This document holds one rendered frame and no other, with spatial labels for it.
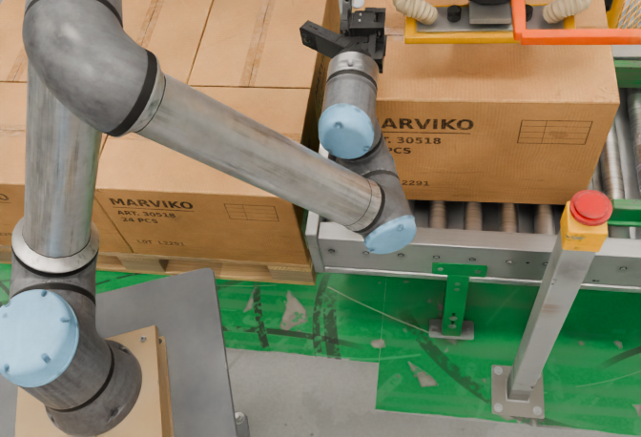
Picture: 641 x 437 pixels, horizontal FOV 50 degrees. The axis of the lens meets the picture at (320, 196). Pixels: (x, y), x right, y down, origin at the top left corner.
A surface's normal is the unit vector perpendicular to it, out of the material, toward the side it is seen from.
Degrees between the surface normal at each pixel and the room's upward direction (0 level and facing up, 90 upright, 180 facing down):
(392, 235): 90
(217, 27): 0
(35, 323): 3
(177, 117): 66
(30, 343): 3
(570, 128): 90
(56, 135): 80
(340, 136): 85
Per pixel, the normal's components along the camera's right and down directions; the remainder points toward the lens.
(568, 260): -0.13, 0.83
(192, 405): -0.11, -0.55
